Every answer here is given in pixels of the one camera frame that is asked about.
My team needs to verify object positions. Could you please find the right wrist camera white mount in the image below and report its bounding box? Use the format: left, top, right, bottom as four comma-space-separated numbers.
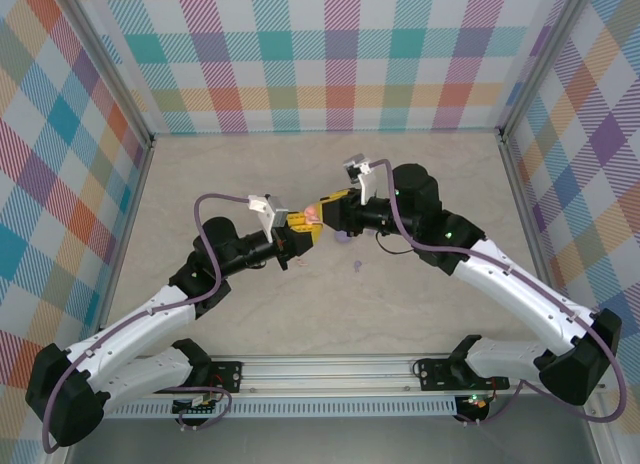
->
342, 152, 379, 206

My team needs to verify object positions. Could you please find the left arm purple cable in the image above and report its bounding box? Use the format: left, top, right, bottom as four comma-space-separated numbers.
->
42, 192, 252, 455

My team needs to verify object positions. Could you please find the aluminium rear floor strip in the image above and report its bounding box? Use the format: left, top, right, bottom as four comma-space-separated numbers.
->
151, 127, 503, 136

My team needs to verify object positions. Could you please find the aluminium corner post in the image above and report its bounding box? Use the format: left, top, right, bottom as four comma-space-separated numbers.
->
58, 0, 154, 148
497, 0, 581, 140

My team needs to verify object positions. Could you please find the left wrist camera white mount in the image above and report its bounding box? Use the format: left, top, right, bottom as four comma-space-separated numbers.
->
247, 192, 291, 244

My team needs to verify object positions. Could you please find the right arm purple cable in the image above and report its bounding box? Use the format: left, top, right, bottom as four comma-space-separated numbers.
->
369, 158, 629, 428

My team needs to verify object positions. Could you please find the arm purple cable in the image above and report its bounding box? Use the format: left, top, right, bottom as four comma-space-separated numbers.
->
369, 158, 629, 428
42, 192, 252, 455

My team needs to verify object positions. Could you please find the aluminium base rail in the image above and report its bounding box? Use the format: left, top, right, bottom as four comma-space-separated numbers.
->
99, 352, 606, 398

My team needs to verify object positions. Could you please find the aluminium side floor rail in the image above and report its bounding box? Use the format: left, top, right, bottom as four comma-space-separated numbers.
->
87, 136, 157, 360
498, 128, 576, 355

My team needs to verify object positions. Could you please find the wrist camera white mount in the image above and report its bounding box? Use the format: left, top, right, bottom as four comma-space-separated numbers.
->
342, 152, 379, 206
247, 192, 291, 244

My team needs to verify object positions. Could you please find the slotted grey cable duct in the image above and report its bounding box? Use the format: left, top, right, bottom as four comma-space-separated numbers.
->
104, 401, 460, 419

